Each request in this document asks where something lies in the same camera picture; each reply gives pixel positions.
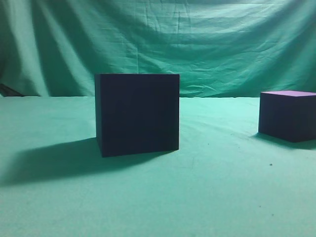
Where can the green cloth backdrop and cover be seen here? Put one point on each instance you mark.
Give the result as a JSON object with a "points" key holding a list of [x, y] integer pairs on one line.
{"points": [[226, 179]]}

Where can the purple-topped cube block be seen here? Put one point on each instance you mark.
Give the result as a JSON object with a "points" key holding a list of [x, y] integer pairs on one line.
{"points": [[288, 115]]}

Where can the large dark cube block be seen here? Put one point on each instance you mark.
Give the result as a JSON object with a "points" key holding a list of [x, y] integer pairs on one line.
{"points": [[137, 113]]}

